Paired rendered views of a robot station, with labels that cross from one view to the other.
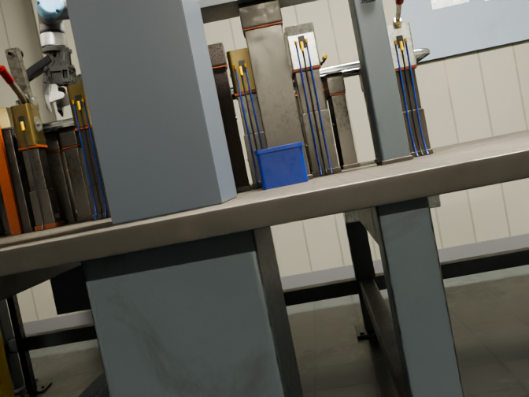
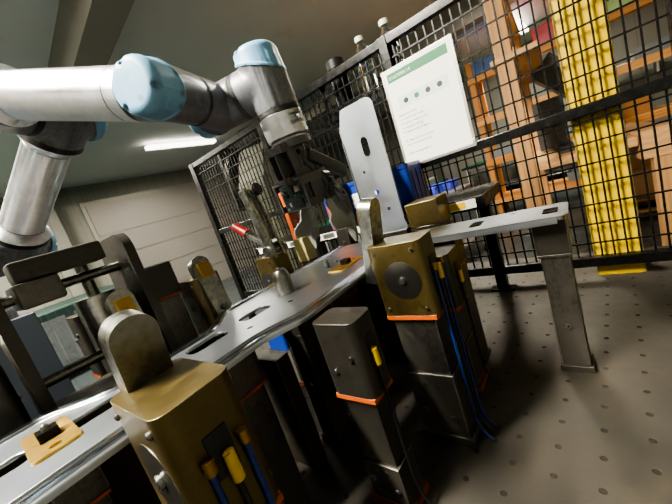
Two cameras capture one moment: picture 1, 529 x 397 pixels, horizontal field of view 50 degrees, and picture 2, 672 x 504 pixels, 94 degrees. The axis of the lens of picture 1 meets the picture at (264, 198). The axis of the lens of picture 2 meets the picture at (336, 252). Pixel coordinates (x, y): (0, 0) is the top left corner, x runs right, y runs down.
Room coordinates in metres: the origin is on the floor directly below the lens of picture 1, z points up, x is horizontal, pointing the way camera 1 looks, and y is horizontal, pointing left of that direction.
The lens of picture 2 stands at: (2.19, 0.12, 1.14)
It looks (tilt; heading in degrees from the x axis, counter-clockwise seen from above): 10 degrees down; 128
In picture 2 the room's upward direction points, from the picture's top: 18 degrees counter-clockwise
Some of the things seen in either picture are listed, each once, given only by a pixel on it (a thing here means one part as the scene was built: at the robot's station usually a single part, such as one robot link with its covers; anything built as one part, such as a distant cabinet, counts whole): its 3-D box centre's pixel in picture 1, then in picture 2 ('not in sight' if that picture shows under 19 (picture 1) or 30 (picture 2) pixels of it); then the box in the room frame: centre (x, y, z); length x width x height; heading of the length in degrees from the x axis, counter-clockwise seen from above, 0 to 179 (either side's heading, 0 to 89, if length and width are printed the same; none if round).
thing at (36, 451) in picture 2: not in sight; (48, 433); (1.76, 0.14, 1.01); 0.08 x 0.04 x 0.01; 178
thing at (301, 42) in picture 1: (312, 102); not in sight; (1.57, -0.18, 0.90); 0.13 x 0.08 x 0.41; 178
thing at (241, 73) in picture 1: (253, 120); not in sight; (1.58, -0.01, 0.89); 0.12 x 0.08 x 0.38; 178
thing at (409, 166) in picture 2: not in sight; (374, 195); (1.69, 1.05, 1.09); 0.30 x 0.17 x 0.13; 6
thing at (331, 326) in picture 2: not in sight; (381, 413); (1.95, 0.41, 0.84); 0.10 x 0.05 x 0.29; 178
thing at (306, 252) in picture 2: (16, 170); (324, 302); (1.65, 0.69, 0.88); 0.04 x 0.04 x 0.37; 88
